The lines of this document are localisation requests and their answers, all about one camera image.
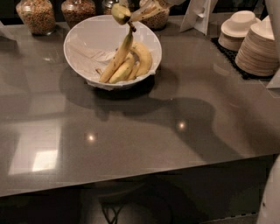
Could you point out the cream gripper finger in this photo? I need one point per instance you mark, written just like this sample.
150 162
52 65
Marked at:
149 9

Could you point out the green-yellow banana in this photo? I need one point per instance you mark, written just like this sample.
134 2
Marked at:
120 13

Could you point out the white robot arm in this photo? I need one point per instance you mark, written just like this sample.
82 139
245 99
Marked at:
269 212

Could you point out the right large yellow banana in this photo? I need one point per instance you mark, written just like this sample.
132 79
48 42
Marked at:
144 57

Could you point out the small hidden yellow banana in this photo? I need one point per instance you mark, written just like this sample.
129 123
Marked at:
134 70

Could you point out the large white bowl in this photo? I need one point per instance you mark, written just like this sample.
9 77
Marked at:
105 27

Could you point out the glass cereal jar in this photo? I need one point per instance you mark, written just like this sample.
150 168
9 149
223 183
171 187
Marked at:
158 21
37 15
75 11
108 4

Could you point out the left stack paper bowls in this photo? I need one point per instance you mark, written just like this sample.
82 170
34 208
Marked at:
234 30

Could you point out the stack paper bowls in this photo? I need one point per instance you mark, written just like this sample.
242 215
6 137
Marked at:
258 52
234 30

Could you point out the black rubber mat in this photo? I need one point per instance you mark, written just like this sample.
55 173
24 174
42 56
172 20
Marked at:
230 55

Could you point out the left glass cereal jar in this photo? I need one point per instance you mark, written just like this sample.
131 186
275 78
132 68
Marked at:
37 15

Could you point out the right stack paper bowls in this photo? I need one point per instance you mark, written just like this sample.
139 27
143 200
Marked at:
258 52

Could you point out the white paper at left edge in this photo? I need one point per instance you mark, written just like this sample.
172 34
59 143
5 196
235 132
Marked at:
4 32

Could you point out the dark stool under table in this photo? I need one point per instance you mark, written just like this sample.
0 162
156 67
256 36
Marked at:
113 195

